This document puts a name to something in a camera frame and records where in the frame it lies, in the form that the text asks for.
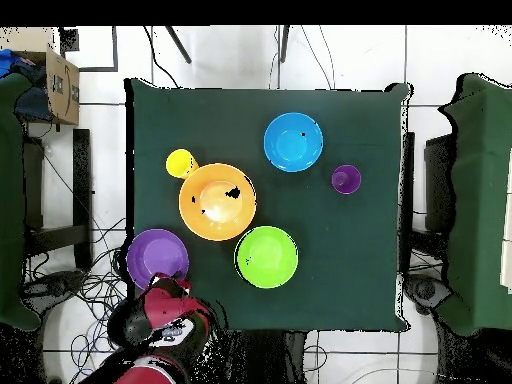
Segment dark green tablecloth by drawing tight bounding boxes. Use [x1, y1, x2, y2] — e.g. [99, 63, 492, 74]
[121, 77, 413, 333]

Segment purple cup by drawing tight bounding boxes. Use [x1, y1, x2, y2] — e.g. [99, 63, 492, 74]
[330, 164, 363, 196]

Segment blue cloth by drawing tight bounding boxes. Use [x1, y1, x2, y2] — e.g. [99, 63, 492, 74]
[0, 48, 29, 79]

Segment tangle of floor cables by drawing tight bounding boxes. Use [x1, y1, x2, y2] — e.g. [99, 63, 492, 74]
[23, 215, 133, 384]

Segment large orange bowl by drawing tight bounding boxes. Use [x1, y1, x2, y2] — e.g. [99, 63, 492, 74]
[178, 162, 258, 242]

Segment cardboard box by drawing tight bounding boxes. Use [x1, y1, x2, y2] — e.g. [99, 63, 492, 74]
[0, 26, 81, 126]

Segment large blue bowl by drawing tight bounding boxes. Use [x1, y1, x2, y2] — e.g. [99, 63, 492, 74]
[262, 112, 325, 174]

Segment black stool frame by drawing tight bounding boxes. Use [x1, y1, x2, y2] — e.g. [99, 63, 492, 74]
[21, 127, 94, 273]
[399, 131, 455, 257]

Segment black tripod leg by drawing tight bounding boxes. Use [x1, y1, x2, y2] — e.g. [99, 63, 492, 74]
[164, 25, 193, 65]
[278, 25, 291, 64]

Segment large purple bowl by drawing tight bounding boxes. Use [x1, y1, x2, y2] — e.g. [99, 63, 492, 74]
[126, 228, 191, 292]

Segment large green bowl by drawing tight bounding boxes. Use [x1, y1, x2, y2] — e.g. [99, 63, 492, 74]
[234, 225, 300, 290]

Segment green cloth side table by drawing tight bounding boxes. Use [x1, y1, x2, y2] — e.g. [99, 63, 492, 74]
[437, 72, 512, 337]
[0, 73, 43, 333]

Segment black metal frame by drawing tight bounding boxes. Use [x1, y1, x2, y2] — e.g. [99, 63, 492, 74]
[58, 25, 120, 74]

